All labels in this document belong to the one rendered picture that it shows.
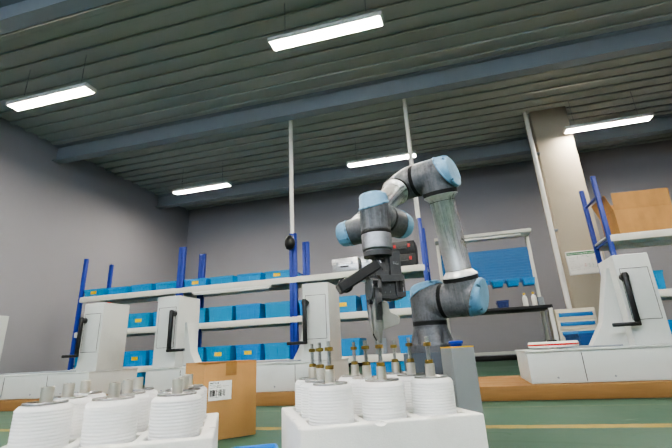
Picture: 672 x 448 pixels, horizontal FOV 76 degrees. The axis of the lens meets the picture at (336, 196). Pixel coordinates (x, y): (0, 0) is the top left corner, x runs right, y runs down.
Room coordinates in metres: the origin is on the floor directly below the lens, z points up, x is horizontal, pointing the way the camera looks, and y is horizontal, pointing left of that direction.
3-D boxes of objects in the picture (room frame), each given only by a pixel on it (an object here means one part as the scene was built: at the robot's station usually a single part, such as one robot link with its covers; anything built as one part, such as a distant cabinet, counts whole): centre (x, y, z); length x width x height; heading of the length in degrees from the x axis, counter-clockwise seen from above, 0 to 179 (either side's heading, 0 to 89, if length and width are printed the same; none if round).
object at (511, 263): (6.29, -2.16, 0.94); 1.40 x 0.70 x 1.89; 75
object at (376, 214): (1.05, -0.10, 0.64); 0.09 x 0.08 x 0.11; 143
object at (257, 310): (6.36, 1.25, 0.90); 0.50 x 0.38 x 0.21; 166
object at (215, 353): (6.48, 1.67, 0.36); 0.50 x 0.38 x 0.21; 166
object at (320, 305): (3.54, 0.74, 0.45); 1.45 x 0.57 x 0.74; 75
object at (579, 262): (6.36, -3.64, 1.38); 0.49 x 0.01 x 0.35; 75
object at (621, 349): (2.94, -1.56, 0.45); 0.82 x 0.57 x 0.74; 75
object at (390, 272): (1.04, -0.10, 0.48); 0.09 x 0.08 x 0.12; 101
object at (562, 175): (6.64, -3.72, 2.00); 0.56 x 0.56 x 4.00; 75
